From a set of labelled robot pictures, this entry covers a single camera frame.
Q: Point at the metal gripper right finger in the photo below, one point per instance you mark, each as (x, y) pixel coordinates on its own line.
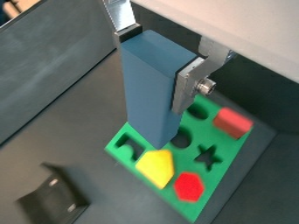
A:
(193, 77)

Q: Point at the blue rectangular block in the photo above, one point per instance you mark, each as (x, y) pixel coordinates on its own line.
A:
(151, 59)

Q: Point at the yellow pentagon block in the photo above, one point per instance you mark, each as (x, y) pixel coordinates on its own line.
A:
(157, 166)

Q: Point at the black curved fixture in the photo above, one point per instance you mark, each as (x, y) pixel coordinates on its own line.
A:
(57, 202)

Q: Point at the green shape sorter board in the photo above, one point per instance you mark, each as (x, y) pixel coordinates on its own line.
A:
(202, 149)

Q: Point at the red hexagon block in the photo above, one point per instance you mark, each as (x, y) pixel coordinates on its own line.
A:
(189, 187)

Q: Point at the dark red rounded block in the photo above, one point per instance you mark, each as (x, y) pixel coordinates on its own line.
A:
(233, 123)

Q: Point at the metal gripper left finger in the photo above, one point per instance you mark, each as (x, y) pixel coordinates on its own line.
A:
(122, 19)

